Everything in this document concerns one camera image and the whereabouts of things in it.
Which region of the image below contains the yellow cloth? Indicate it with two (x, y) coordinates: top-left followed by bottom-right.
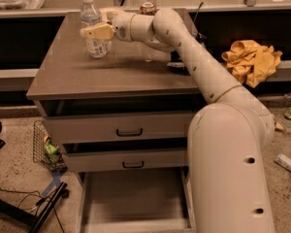
(221, 40), (282, 88)

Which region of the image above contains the grey drawer cabinet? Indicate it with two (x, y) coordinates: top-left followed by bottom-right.
(25, 9), (208, 233)

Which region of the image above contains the green snack bag in basket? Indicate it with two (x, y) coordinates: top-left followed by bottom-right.
(44, 136), (60, 164)

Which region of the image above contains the white tube on floor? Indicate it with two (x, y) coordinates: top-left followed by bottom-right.
(275, 153), (291, 173)

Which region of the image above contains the brown soda can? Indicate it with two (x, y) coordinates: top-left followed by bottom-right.
(140, 2), (156, 16)

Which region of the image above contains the brown snack bag on floor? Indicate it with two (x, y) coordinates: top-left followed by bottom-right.
(274, 116), (284, 132)

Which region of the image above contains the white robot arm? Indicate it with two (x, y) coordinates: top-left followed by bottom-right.
(81, 8), (275, 233)

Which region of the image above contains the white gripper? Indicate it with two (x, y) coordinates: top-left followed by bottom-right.
(80, 7), (136, 43)

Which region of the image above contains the clear plastic water bottle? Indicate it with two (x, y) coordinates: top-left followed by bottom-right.
(81, 0), (108, 58)

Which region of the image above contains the black cable on floor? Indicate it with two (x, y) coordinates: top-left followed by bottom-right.
(0, 182), (66, 233)

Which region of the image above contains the open bottom drawer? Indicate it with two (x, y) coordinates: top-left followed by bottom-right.
(77, 168), (195, 233)

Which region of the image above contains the black stand base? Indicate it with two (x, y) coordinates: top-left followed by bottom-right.
(0, 183), (68, 233)

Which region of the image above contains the dark blue chip bag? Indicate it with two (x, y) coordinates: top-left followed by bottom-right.
(167, 32), (207, 70)

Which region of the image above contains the wire basket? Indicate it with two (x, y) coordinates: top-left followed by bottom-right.
(33, 120), (67, 173)

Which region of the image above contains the middle drawer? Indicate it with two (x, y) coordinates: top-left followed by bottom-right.
(64, 148), (187, 172)

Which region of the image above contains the top drawer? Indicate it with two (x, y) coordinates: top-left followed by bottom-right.
(44, 111), (193, 144)

